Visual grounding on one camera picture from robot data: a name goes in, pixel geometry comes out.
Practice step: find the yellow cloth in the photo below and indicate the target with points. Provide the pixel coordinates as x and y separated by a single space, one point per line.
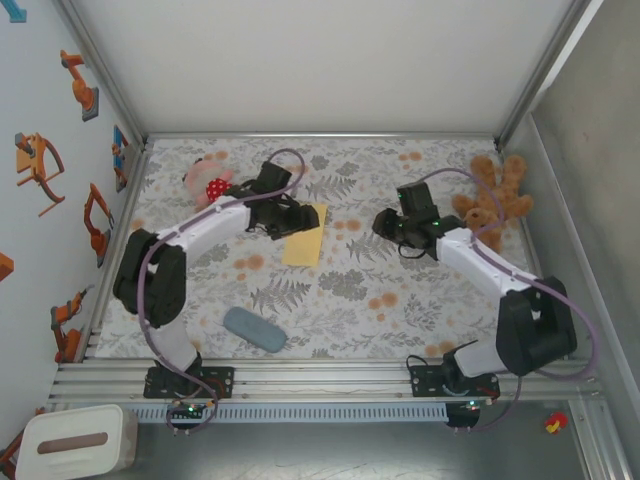
302 247

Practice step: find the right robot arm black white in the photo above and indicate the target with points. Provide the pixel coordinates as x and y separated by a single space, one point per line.
535 325

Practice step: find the black base plate right arm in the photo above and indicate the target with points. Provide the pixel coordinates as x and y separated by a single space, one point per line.
425 380

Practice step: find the black base plate left arm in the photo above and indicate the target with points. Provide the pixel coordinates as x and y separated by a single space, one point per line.
222 380

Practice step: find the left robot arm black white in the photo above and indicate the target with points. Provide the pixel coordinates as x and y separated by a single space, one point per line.
150 280

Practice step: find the pink plush doll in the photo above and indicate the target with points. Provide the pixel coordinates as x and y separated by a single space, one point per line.
200 177

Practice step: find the brown teddy bear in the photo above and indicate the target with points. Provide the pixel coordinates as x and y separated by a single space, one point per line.
505 190

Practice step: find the floral printed tablecloth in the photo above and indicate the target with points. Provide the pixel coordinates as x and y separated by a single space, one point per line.
350 320

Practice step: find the blue-grey glasses case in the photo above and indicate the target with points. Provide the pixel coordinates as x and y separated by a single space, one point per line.
252 330

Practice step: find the blue orange machine sticker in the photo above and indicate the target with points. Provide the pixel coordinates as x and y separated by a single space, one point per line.
120 155

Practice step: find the small red yellow toy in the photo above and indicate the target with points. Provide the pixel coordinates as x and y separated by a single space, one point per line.
555 424

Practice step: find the orange grey claw sticker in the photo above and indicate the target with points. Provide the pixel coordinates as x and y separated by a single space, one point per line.
30 160

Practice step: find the orange block sticker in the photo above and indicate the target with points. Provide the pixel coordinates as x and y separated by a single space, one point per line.
5 267

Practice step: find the white tissue box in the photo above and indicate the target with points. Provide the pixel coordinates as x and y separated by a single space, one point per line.
75 440

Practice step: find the thin aluminium frame bar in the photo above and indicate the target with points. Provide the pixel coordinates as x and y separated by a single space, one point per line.
320 135

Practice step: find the aluminium frame rail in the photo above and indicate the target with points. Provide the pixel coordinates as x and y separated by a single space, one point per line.
122 215
530 255

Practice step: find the wide aluminium mounting rail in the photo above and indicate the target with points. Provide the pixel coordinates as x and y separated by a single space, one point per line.
325 380

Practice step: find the slanted aluminium frame post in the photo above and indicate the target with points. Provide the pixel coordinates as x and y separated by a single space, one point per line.
101 65
550 65

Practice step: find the short aluminium frame post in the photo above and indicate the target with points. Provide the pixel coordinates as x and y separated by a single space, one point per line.
600 445

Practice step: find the blue wall sticker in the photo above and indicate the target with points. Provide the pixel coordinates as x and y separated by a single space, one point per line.
15 12

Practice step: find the orange grey wall sticker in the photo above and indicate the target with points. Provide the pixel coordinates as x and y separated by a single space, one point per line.
10 452

